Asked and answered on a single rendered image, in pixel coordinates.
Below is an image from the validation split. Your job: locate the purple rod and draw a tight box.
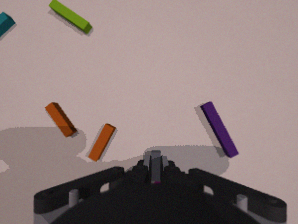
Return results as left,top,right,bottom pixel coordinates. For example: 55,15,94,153
200,101,239,158

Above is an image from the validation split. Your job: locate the lime green rectangular bar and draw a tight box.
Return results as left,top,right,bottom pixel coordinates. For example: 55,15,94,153
49,0,92,34

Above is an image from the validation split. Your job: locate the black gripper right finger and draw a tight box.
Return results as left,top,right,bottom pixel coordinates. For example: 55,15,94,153
160,156,287,224

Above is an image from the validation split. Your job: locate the orange rod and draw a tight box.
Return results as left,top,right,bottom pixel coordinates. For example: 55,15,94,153
45,102,77,137
88,123,116,161

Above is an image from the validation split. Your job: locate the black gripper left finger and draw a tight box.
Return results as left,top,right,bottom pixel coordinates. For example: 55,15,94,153
34,155,152,224

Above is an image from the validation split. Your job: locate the turquoise rod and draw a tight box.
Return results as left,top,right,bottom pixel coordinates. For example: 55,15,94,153
0,12,15,37

